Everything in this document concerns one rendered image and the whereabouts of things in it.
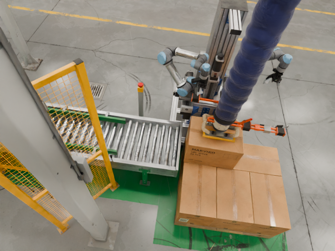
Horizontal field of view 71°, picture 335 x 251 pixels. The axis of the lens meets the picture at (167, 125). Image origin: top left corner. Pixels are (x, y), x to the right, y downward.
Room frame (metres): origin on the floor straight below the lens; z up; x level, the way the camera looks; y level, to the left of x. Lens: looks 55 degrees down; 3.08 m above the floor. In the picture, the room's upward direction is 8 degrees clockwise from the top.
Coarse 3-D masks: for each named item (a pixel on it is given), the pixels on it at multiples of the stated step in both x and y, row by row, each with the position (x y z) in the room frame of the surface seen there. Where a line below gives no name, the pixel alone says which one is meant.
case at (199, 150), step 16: (192, 128) 1.53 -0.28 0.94; (208, 128) 1.56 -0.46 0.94; (240, 128) 1.62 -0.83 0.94; (192, 144) 1.32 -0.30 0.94; (208, 144) 1.35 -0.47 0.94; (224, 144) 1.38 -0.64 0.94; (240, 144) 1.40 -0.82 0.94; (192, 160) 1.31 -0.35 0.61; (208, 160) 1.30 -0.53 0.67; (224, 160) 1.30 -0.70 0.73
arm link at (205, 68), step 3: (204, 63) 1.79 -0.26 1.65; (207, 63) 1.80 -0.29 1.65; (201, 66) 1.77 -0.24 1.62; (204, 66) 1.75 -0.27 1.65; (207, 66) 1.75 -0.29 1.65; (201, 69) 1.75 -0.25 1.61; (204, 69) 1.74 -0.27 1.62; (207, 69) 1.74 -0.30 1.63; (201, 72) 1.75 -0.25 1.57; (204, 72) 1.73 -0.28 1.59; (207, 72) 1.74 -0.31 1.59; (201, 75) 1.74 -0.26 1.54; (204, 75) 1.73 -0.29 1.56; (207, 75) 1.75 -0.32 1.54
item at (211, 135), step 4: (204, 132) 1.41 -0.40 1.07; (212, 132) 1.40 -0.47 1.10; (224, 132) 1.44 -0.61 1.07; (204, 136) 1.36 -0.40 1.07; (208, 136) 1.36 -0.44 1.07; (212, 136) 1.37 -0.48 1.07; (216, 136) 1.37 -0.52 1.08; (220, 136) 1.38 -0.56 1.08; (224, 136) 1.39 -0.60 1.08; (228, 136) 1.39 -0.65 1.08; (228, 140) 1.35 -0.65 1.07; (232, 140) 1.36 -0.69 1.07
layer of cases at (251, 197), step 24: (192, 168) 1.24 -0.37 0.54; (216, 168) 1.28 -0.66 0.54; (240, 168) 1.32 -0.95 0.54; (264, 168) 1.37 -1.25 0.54; (192, 192) 0.95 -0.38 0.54; (216, 192) 0.99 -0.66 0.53; (240, 192) 1.02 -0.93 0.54; (264, 192) 1.06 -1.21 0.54; (192, 216) 0.71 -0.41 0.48; (216, 216) 0.73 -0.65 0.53; (240, 216) 0.76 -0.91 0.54; (264, 216) 0.79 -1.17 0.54; (288, 216) 0.83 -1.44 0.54
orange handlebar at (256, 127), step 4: (204, 100) 1.76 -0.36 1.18; (208, 100) 1.76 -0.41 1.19; (212, 100) 1.76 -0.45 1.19; (208, 120) 1.48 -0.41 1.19; (232, 124) 1.47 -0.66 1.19; (252, 124) 1.51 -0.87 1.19; (256, 124) 1.52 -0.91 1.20; (252, 128) 1.46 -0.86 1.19; (256, 128) 1.46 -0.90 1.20; (260, 128) 1.47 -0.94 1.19; (272, 128) 1.49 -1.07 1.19; (272, 132) 1.45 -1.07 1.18; (276, 132) 1.45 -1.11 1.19
